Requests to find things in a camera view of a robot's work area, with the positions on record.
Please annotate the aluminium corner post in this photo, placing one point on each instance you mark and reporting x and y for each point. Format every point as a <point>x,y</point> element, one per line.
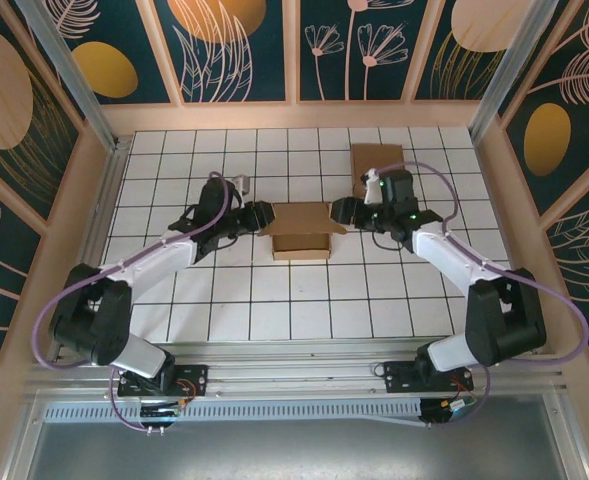
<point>505,75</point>
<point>71,75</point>

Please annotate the brown cardboard box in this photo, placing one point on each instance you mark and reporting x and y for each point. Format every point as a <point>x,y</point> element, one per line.
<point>299,220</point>
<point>376,157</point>

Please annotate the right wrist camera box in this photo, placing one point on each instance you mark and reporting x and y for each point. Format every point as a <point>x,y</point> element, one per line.
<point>372,187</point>

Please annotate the black controller electronics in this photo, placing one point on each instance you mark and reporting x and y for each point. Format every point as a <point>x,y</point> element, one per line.
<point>444,410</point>
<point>159,412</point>

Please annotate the peach circle wall panel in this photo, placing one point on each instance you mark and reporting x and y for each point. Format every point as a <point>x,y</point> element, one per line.
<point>4,100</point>
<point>464,50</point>

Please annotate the aluminium side rail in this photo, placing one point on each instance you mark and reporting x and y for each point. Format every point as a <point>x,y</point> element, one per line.
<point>110,180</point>

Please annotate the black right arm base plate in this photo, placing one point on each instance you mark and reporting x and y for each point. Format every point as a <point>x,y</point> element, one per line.
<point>399,377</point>

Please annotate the pink flowers wall panel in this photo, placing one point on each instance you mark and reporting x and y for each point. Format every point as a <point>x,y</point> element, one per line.
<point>354,50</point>

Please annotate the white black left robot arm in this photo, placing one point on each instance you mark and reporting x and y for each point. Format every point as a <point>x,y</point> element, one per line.
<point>149,265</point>

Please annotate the aluminium frame rail long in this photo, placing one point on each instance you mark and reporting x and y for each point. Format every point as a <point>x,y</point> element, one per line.
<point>294,382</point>

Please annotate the yellow oval wall panel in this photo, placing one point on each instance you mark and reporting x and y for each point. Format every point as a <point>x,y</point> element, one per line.
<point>574,100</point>
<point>104,70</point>

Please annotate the grey metal tray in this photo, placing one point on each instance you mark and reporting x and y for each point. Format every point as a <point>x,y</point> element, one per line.
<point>299,450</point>

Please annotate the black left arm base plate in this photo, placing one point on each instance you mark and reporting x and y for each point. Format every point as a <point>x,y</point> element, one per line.
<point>194,375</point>

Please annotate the orange circle wall panel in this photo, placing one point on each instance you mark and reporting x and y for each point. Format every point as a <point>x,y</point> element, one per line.
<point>214,50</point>

